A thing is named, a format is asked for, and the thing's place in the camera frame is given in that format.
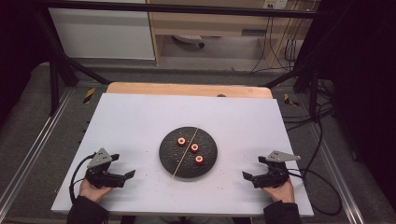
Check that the dark curtain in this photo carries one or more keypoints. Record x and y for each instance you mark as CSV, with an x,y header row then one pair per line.
x,y
15,46
364,93

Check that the white chair base with wheel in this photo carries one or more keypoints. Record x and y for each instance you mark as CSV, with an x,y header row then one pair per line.
x,y
188,39

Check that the round black plate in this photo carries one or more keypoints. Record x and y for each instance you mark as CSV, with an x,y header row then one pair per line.
x,y
174,155

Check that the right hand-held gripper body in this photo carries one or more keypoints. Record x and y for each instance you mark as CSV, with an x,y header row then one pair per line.
x,y
277,174

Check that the white cabinet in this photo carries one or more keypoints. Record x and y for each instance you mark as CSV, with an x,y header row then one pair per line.
x,y
99,34

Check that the aluminium floor rail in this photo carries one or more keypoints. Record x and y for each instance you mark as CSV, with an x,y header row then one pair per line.
x,y
37,143
339,180

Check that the white board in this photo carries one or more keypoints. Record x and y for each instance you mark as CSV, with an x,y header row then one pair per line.
x,y
140,124

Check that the white wall socket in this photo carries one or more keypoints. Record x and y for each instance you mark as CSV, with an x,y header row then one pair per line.
x,y
275,3

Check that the yellow and black tape strip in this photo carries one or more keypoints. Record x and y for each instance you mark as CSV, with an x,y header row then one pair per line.
x,y
89,95
290,100

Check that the thin wooden skewer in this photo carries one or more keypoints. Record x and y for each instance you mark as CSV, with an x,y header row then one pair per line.
x,y
185,152

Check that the person's right hand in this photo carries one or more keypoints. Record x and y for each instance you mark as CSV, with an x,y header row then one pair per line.
x,y
285,193

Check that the black metal frame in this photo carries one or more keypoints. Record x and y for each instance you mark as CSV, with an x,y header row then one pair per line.
x,y
186,9

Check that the light wooden desk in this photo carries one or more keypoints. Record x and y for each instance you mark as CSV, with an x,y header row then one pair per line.
x,y
211,26

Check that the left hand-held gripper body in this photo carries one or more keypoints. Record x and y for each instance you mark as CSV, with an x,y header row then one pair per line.
x,y
99,159

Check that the person's left hand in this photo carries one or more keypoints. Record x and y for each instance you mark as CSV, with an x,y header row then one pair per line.
x,y
93,193

